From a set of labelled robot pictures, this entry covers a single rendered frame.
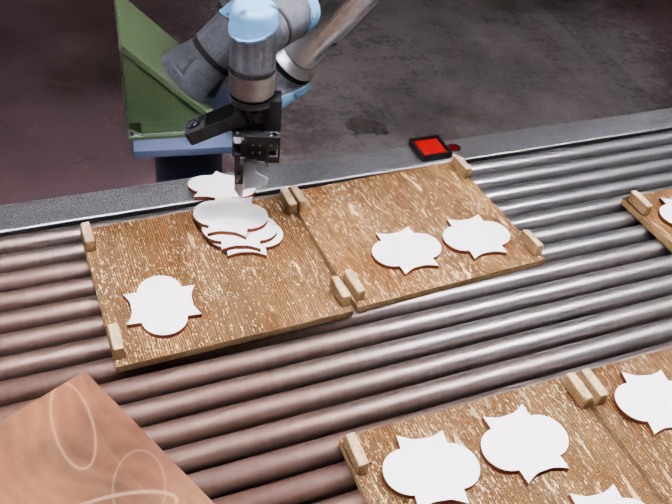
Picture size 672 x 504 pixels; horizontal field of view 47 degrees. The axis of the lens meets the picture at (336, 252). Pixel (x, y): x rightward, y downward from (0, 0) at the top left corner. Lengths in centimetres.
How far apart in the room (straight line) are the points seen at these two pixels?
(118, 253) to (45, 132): 213
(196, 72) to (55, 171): 158
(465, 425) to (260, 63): 65
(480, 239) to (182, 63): 79
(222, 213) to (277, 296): 22
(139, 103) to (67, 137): 170
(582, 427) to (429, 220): 53
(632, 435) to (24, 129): 287
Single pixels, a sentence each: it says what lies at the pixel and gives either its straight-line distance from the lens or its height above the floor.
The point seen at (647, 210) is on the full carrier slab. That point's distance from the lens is 176.
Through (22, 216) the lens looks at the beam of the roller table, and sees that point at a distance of 160.
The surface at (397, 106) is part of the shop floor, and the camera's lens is 381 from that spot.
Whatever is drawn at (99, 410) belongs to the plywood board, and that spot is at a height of 104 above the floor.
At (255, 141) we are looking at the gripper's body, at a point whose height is 117.
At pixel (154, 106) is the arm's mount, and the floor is 96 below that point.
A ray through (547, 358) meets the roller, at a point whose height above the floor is 92.
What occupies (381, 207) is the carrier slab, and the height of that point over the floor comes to 94.
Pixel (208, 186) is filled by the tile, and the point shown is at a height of 94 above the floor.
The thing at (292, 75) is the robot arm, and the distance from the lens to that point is 175.
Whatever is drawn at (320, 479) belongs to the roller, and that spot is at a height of 92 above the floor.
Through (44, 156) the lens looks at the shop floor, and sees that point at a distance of 340.
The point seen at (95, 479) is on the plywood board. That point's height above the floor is 104.
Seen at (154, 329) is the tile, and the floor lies 95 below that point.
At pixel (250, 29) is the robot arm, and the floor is 137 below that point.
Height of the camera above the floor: 190
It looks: 41 degrees down
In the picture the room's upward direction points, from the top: 7 degrees clockwise
